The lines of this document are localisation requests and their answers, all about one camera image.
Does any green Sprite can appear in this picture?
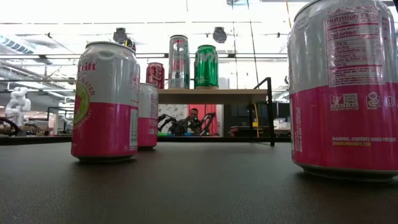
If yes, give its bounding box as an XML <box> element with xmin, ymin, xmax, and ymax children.
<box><xmin>194</xmin><ymin>44</ymin><xmax>220</xmax><ymax>90</ymax></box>

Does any white Celsius Peach Vibe can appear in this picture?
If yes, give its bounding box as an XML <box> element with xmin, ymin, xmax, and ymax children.
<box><xmin>168</xmin><ymin>34</ymin><xmax>191</xmax><ymax>90</ymax></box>

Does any red Coca-Cola can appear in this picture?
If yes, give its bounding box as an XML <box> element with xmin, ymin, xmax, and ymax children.
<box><xmin>146</xmin><ymin>62</ymin><xmax>166</xmax><ymax>90</ymax></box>

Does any person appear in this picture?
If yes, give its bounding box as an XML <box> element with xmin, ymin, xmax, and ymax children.
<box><xmin>183</xmin><ymin>108</ymin><xmax>202</xmax><ymax>136</ymax></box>

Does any red backdrop panel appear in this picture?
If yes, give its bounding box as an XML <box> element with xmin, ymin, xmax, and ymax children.
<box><xmin>188</xmin><ymin>104</ymin><xmax>220</xmax><ymax>137</ymax></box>

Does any white speckled panel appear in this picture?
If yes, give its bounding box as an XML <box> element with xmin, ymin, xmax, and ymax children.
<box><xmin>158</xmin><ymin>104</ymin><xmax>189</xmax><ymax>125</ymax></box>

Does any round dark ceiling fixture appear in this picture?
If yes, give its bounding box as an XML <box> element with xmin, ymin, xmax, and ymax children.
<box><xmin>113</xmin><ymin>27</ymin><xmax>128</xmax><ymax>44</ymax></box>
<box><xmin>212</xmin><ymin>26</ymin><xmax>228</xmax><ymax>44</ymax></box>

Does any white box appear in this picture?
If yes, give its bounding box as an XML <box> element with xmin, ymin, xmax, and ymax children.
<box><xmin>273</xmin><ymin>119</ymin><xmax>291</xmax><ymax>131</ymax></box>

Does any white robot figure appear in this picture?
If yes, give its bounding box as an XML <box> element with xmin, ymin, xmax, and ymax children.
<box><xmin>4</xmin><ymin>86</ymin><xmax>32</xmax><ymax>127</ymax></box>

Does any yellow vertical cable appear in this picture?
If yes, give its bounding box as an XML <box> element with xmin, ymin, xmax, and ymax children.
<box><xmin>253</xmin><ymin>102</ymin><xmax>260</xmax><ymax>138</ymax></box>

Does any thin black hanging wire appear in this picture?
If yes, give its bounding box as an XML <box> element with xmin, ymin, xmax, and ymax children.
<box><xmin>246</xmin><ymin>0</ymin><xmax>259</xmax><ymax>91</ymax></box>

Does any yellow hanging cord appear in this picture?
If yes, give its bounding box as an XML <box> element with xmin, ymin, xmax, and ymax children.
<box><xmin>284</xmin><ymin>0</ymin><xmax>294</xmax><ymax>29</ymax></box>

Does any black metal desk frame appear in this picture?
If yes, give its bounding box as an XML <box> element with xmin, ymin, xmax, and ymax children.
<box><xmin>46</xmin><ymin>106</ymin><xmax>75</xmax><ymax>136</ymax></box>

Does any black table frame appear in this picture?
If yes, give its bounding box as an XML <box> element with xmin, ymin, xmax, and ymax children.
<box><xmin>0</xmin><ymin>136</ymin><xmax>292</xmax><ymax>146</ymax></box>

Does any black looped cable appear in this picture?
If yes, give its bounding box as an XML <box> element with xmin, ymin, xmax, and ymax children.
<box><xmin>0</xmin><ymin>116</ymin><xmax>22</xmax><ymax>137</ymax></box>

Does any white slotted ceiling duct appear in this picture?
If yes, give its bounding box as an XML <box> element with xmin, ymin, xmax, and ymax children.
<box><xmin>0</xmin><ymin>34</ymin><xmax>35</xmax><ymax>56</ymax></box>

